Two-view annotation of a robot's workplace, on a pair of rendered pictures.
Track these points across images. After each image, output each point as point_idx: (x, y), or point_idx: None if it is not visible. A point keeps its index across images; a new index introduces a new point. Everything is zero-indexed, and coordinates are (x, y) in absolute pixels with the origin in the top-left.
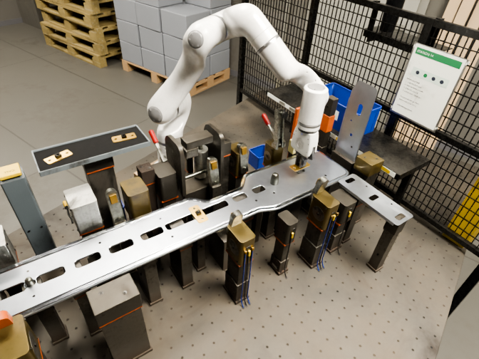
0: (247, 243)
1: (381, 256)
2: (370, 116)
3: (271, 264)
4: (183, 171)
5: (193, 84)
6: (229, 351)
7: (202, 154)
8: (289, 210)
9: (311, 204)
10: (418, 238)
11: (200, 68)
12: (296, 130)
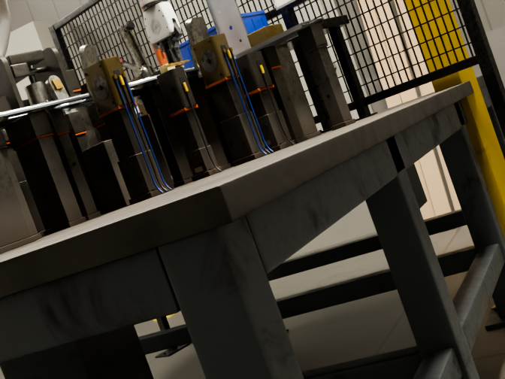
0: (111, 63)
1: (331, 92)
2: (254, 21)
3: (196, 174)
4: (16, 89)
5: (4, 43)
6: (150, 198)
7: (39, 84)
8: None
9: (198, 60)
10: (402, 104)
11: (4, 12)
12: (145, 16)
